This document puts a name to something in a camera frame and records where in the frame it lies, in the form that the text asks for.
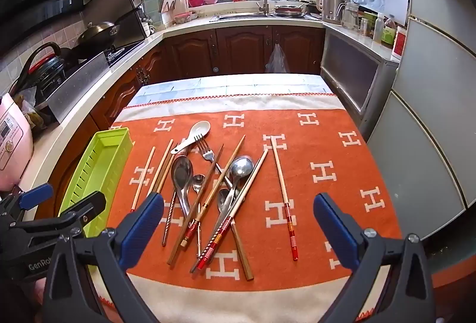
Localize spiral striped chopstick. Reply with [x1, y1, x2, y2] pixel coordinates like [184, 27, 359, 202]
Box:
[162, 154, 178, 247]

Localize black wok pan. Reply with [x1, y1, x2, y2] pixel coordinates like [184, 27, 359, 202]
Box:
[84, 0, 147, 50]

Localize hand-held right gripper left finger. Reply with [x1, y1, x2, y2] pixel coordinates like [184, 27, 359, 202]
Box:
[43, 192, 165, 323]

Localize pale pink-ended chopstick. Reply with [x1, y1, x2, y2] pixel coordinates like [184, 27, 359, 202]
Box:
[130, 146, 156, 213]

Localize steel pan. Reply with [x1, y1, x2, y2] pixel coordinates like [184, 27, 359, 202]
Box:
[273, 3, 307, 17]

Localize green plastic utensil tray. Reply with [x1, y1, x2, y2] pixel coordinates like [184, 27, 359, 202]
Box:
[58, 127, 134, 238]

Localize black gas stove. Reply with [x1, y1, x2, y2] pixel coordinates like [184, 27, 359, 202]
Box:
[104, 40, 145, 67]

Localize short metal spoon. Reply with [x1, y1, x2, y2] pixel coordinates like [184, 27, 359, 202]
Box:
[216, 178, 242, 216]

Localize white kitchen countertop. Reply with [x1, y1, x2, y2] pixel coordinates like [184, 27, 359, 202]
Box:
[17, 0, 400, 193]

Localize brown wooden cabinets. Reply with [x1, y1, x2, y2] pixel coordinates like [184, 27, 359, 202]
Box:
[37, 26, 326, 219]

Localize green packet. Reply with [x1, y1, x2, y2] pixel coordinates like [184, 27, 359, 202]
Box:
[381, 20, 397, 48]

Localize glass jug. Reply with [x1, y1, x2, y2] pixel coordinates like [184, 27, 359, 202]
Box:
[336, 1, 361, 30]

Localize white plastic bottle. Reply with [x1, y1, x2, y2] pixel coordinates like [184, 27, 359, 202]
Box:
[372, 12, 384, 43]

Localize large round metal spoon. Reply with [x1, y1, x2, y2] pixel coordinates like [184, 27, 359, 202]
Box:
[197, 156, 255, 260]

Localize red label container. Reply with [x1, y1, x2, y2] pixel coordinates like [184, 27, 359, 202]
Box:
[392, 26, 408, 61]

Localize steel electric kettle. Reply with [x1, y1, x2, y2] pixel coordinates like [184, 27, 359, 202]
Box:
[315, 0, 345, 25]

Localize metal fork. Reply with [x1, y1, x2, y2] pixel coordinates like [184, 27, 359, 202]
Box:
[194, 134, 240, 197]

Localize hanging plastic bag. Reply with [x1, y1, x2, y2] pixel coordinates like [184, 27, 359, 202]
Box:
[265, 44, 291, 74]

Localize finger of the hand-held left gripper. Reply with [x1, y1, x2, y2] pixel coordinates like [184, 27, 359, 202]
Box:
[0, 183, 54, 225]
[11, 191, 108, 239]

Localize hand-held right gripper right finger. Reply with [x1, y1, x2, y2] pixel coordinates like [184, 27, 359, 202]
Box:
[313, 193, 436, 323]

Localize steel side panel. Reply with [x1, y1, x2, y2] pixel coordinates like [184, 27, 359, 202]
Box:
[46, 51, 110, 125]

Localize small metal spoon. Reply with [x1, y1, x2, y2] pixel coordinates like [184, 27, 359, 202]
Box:
[191, 174, 206, 258]

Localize wooden chopstick dark red end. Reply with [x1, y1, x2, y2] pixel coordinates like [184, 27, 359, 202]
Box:
[184, 135, 246, 240]

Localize pink rice cooker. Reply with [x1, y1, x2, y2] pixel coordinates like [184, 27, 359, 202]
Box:
[0, 92, 34, 193]

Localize steel frosted door cabinet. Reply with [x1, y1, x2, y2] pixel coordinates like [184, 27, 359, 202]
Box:
[320, 23, 400, 139]

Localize thick wooden chopstick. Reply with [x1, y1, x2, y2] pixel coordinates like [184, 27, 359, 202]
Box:
[230, 221, 254, 281]

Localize grey refrigerator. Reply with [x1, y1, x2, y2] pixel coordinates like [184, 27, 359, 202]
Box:
[366, 0, 476, 242]

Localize white ceramic spoon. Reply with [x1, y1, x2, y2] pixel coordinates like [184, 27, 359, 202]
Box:
[170, 121, 211, 155]

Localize steel sink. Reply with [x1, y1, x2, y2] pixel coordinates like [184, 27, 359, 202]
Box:
[210, 12, 272, 22]

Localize black pressure cooker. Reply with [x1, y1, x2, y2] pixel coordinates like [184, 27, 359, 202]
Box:
[9, 42, 75, 97]

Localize pale blue table cover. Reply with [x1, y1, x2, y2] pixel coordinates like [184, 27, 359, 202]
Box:
[132, 74, 335, 108]

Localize large oval metal spoon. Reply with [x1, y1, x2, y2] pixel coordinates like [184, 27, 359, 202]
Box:
[171, 155, 196, 231]

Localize thin wooden chopstick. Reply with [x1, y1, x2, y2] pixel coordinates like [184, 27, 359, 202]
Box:
[147, 139, 174, 197]

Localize orange patterned blanket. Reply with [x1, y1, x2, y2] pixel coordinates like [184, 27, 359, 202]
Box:
[89, 94, 404, 323]

